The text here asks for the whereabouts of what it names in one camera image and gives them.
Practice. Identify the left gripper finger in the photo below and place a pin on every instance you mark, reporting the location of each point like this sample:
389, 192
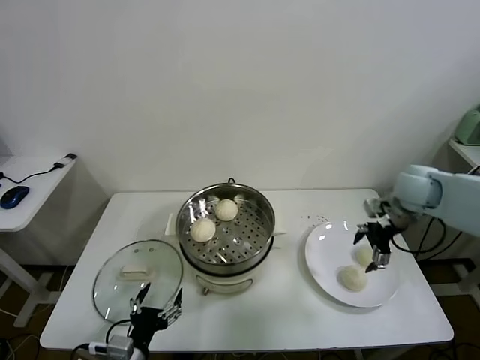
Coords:
174, 309
135, 305

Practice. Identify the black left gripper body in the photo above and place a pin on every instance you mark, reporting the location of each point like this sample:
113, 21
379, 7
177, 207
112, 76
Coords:
144, 320

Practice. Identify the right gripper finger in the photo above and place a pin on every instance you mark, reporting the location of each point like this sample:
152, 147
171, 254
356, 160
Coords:
360, 229
380, 259

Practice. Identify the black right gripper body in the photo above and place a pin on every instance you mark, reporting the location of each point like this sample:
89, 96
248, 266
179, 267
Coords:
380, 238

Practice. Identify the round glass pot lid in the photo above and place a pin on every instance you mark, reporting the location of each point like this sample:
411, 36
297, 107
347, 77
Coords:
123, 296

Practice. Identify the white steamed baozi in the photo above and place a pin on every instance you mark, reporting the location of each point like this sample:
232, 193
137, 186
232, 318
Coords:
226, 210
203, 230
352, 277
362, 255

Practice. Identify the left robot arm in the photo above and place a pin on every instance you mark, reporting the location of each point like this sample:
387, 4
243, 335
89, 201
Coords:
140, 354

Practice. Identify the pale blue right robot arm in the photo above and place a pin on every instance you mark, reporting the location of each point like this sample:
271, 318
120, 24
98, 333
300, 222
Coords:
450, 198

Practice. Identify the stainless steel steamer basket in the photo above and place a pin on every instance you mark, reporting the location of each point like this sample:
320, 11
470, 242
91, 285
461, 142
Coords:
240, 240

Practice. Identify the white round plate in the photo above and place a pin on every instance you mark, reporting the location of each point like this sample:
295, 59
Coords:
330, 262

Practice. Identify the cream electric cooker base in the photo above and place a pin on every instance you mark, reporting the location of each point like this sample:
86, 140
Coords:
221, 283

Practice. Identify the pale green appliance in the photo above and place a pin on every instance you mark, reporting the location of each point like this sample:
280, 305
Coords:
468, 129

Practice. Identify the white side table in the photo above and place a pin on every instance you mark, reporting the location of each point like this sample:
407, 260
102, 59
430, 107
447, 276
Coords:
33, 187

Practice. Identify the small silver black adapter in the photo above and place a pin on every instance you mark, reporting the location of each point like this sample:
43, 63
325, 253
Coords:
63, 161

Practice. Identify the blue computer mouse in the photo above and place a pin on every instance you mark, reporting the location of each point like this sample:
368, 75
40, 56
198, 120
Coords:
14, 197

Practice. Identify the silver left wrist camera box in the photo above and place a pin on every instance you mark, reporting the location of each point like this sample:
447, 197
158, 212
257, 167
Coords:
120, 345

